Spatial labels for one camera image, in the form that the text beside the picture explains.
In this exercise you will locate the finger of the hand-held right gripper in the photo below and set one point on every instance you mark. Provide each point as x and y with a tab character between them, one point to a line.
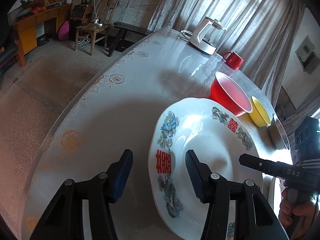
255	164

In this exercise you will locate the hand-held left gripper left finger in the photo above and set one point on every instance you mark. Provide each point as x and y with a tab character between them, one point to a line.
119	180

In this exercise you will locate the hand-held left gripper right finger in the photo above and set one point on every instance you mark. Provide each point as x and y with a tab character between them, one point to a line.
193	173

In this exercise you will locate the white plate with dragon print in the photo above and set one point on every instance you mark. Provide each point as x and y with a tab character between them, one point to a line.
210	140

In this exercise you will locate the metal bowl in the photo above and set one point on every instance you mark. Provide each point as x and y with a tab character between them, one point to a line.
278	132

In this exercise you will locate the yellow bowl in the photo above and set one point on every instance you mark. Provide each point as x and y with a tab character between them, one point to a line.
260	112

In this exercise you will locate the person's right hand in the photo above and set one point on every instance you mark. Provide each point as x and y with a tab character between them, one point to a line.
297	211

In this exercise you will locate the grey side curtain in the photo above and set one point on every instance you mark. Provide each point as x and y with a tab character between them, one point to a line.
302	110

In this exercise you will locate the red plastic bowl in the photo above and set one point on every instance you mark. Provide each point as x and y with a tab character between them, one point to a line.
230	97

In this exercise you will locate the red mug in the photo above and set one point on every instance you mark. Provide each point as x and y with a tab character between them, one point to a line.
233	60

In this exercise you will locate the white glass electric kettle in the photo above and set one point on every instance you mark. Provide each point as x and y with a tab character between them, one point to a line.
205	38

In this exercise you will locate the dark wooden bench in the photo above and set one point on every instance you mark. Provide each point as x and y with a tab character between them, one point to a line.
132	28

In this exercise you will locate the grey window curtain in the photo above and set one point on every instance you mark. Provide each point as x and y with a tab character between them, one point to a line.
237	12

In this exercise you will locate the white power strip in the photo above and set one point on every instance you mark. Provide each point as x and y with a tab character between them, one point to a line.
98	22

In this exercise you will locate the pink bag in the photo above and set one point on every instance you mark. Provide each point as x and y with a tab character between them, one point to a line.
63	30

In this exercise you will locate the small television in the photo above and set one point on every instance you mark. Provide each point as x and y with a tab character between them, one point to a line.
78	15

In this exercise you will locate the wooden chair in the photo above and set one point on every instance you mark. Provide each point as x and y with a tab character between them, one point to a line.
107	7

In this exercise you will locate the orange wooden desk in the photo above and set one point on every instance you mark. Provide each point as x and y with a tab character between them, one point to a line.
27	30

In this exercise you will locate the wall electrical panel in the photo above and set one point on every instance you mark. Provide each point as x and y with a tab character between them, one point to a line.
308	52

